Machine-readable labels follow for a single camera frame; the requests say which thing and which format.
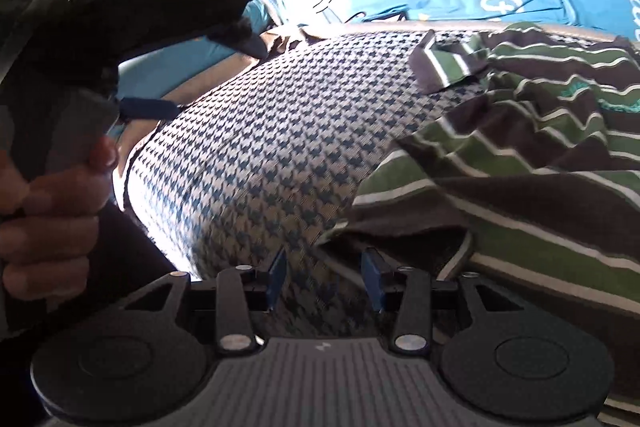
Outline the green brown striped shirt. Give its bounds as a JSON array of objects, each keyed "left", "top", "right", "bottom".
[{"left": 320, "top": 22, "right": 640, "bottom": 408}]

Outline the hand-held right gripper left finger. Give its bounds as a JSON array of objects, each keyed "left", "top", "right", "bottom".
[{"left": 121, "top": 248, "right": 289, "bottom": 354}]

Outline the houndstooth woven mat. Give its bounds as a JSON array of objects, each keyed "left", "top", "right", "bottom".
[{"left": 114, "top": 28, "right": 640, "bottom": 343}]

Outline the person's left hand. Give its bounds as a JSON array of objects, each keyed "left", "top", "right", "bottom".
[{"left": 0, "top": 134, "right": 121, "bottom": 303}]

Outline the beige dotted mattress edge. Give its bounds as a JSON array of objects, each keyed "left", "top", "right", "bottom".
[{"left": 260, "top": 19, "right": 631, "bottom": 55}]

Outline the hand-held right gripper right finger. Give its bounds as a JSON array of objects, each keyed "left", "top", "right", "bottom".
[{"left": 360, "top": 247, "right": 528, "bottom": 354}]

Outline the teal printed pillow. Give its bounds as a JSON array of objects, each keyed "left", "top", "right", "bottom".
[{"left": 112, "top": 0, "right": 281, "bottom": 108}]

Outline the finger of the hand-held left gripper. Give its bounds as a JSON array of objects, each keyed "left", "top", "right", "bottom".
[
  {"left": 116, "top": 98, "right": 183, "bottom": 122},
  {"left": 207, "top": 18, "right": 268, "bottom": 60}
]

